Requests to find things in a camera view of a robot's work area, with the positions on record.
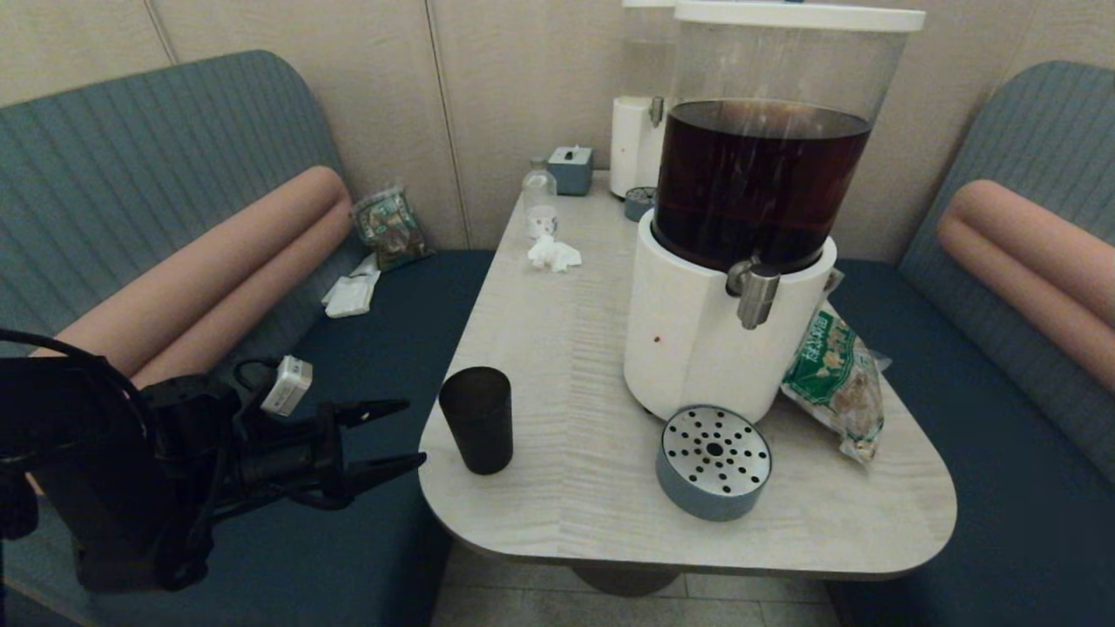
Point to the clear plastic bottle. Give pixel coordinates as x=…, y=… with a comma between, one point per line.
x=540, y=196

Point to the grey-blue perforated drip tray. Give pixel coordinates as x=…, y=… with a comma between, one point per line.
x=714, y=492

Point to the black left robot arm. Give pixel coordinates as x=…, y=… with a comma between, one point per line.
x=104, y=488

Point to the dark printed snack bag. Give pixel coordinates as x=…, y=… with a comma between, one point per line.
x=392, y=231

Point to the teal upholstered bench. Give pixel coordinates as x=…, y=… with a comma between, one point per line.
x=1002, y=453
x=113, y=174

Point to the dark plastic cup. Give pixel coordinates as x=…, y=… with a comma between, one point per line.
x=477, y=427

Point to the small white drink dispenser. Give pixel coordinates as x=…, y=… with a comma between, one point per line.
x=631, y=148

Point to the pink bolster cushion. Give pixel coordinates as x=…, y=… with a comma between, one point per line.
x=1028, y=252
x=218, y=270

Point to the crumpled white tissue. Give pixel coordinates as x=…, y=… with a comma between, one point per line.
x=550, y=254

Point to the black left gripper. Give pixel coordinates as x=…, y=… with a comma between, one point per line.
x=287, y=461

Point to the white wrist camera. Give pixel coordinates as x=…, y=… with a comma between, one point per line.
x=287, y=385

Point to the metal dispenser tap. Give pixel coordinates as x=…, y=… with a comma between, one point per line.
x=756, y=296

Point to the green printed grain tea bag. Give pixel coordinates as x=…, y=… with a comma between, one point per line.
x=827, y=374

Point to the white napkin packet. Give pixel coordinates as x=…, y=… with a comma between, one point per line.
x=350, y=298

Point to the gold table pedestal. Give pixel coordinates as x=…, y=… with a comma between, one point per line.
x=623, y=582

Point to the grey-blue tissue box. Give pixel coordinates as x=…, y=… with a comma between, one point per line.
x=571, y=174

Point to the small grey-blue drip tray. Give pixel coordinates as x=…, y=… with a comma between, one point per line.
x=638, y=206

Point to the large tea dispenser white base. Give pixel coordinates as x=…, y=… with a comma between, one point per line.
x=697, y=348

